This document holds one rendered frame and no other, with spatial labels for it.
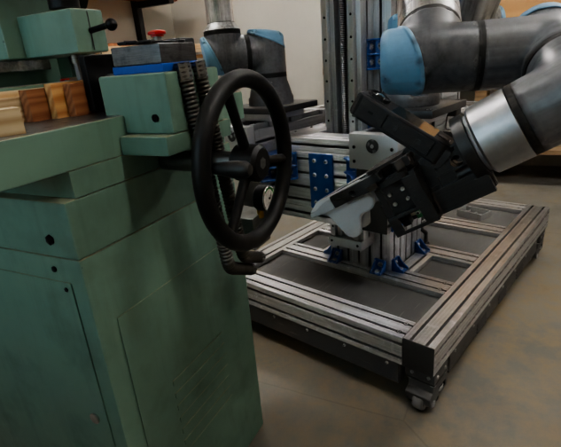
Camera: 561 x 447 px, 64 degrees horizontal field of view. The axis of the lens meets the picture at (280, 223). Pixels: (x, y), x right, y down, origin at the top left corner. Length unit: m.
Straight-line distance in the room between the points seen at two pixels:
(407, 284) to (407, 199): 1.06
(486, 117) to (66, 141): 0.53
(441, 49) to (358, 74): 0.89
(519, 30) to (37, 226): 0.68
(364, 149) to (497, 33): 0.64
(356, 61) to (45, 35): 0.85
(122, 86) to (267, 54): 0.80
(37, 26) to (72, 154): 0.31
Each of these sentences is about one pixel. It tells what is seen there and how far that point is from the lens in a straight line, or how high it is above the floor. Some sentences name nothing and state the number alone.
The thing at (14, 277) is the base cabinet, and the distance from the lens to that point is 0.87.
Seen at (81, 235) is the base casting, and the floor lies 0.75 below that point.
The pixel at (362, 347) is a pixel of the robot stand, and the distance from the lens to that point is 1.39.
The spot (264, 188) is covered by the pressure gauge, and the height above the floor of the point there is 0.69.
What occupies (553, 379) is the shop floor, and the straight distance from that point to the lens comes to 1.64.
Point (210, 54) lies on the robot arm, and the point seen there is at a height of 0.99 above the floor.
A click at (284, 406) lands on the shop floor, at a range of 1.43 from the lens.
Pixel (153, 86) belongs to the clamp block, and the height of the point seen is 0.94.
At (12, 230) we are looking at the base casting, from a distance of 0.82.
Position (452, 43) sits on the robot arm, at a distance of 0.55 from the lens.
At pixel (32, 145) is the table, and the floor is 0.89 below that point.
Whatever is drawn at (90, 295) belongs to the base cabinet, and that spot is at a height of 0.65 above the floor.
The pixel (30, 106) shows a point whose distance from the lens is 0.84.
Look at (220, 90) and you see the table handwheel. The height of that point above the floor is 0.93.
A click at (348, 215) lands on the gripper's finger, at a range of 0.55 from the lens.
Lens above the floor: 0.97
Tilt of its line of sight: 20 degrees down
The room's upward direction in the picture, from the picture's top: 5 degrees counter-clockwise
